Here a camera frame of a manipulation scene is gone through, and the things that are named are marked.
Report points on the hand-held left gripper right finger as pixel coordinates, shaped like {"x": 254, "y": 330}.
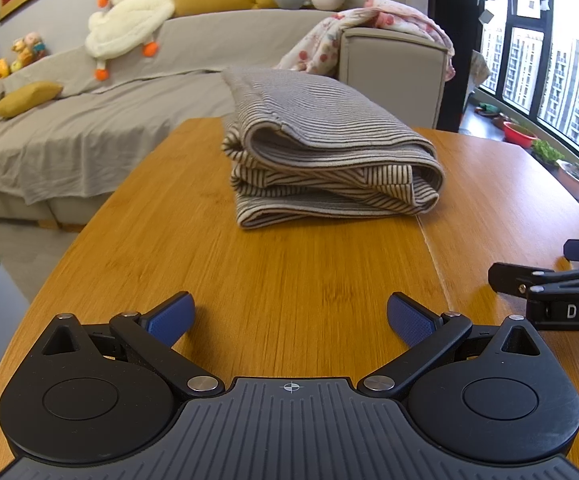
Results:
{"x": 409, "y": 320}

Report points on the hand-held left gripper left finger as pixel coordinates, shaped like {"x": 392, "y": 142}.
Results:
{"x": 169, "y": 317}

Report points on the grey striped clothes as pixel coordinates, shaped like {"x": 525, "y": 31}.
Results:
{"x": 329, "y": 125}

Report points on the pale flower pot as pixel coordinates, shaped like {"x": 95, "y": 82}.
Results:
{"x": 575, "y": 180}

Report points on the green potted plant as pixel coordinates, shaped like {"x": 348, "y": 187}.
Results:
{"x": 547, "y": 152}

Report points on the red basin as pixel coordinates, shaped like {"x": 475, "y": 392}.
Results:
{"x": 519, "y": 135}

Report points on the grey sofa cover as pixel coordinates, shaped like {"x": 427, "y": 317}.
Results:
{"x": 119, "y": 125}

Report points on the beige sofa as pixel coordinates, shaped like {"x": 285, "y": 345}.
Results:
{"x": 394, "y": 75}

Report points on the small yellow cushion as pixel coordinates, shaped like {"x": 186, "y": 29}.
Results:
{"x": 24, "y": 100}

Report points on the pink floral blanket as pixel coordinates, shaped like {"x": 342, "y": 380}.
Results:
{"x": 319, "y": 45}

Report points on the pink brown plush toy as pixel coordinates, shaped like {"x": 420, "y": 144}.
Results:
{"x": 29, "y": 50}

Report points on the white goose plush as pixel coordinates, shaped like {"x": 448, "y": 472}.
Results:
{"x": 129, "y": 15}

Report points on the black window frame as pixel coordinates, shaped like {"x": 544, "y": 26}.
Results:
{"x": 449, "y": 60}

